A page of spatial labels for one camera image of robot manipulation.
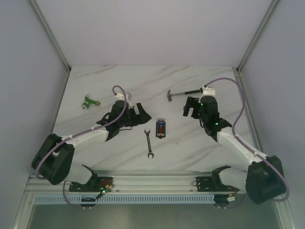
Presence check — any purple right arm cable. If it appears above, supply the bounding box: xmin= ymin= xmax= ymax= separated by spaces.
xmin=203 ymin=77 xmax=291 ymax=210

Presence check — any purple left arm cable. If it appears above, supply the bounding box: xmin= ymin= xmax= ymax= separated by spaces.
xmin=34 ymin=85 xmax=127 ymax=210

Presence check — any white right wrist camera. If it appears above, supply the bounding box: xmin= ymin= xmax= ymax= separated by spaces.
xmin=201 ymin=86 xmax=216 ymax=97

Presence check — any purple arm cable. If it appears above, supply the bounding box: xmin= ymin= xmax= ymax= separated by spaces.
xmin=34 ymin=85 xmax=127 ymax=210
xmin=203 ymin=77 xmax=291 ymax=210

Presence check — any black fuse box base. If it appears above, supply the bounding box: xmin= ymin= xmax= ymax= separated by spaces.
xmin=155 ymin=118 xmax=167 ymax=139

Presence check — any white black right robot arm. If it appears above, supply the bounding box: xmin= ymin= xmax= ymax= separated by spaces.
xmin=183 ymin=96 xmax=290 ymax=204

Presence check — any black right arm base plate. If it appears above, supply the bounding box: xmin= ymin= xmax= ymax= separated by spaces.
xmin=196 ymin=176 xmax=239 ymax=192

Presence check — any aluminium rail frame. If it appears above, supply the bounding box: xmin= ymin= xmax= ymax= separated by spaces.
xmin=14 ymin=0 xmax=305 ymax=229

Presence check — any green white connector plug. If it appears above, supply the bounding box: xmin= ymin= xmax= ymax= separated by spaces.
xmin=81 ymin=94 xmax=101 ymax=110

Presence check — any silver open-end wrench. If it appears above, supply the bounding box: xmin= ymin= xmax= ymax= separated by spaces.
xmin=144 ymin=128 xmax=154 ymax=159

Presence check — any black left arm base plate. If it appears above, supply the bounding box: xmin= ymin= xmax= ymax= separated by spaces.
xmin=69 ymin=177 xmax=113 ymax=192

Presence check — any white slotted cable duct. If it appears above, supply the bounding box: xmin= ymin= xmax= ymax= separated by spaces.
xmin=33 ymin=194 xmax=215 ymax=205

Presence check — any claw hammer black handle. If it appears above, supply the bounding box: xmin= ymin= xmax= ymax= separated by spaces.
xmin=167 ymin=88 xmax=203 ymax=102

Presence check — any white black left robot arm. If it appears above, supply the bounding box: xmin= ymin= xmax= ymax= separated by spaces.
xmin=31 ymin=100 xmax=152 ymax=192

